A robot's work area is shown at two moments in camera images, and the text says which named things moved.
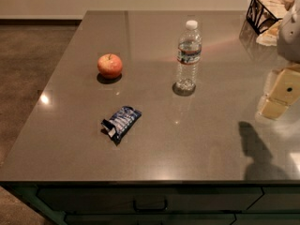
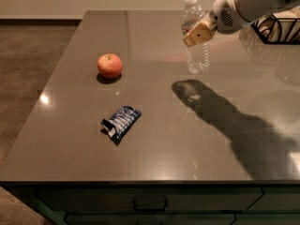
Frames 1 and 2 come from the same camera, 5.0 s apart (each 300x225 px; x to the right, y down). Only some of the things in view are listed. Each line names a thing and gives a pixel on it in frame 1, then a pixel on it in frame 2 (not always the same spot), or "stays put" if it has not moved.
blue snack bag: [121, 123] stays put
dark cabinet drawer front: [153, 199] stays put
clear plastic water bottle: [188, 56] → [198, 53]
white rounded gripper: [291, 37] → [225, 13]
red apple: [110, 66] stays put
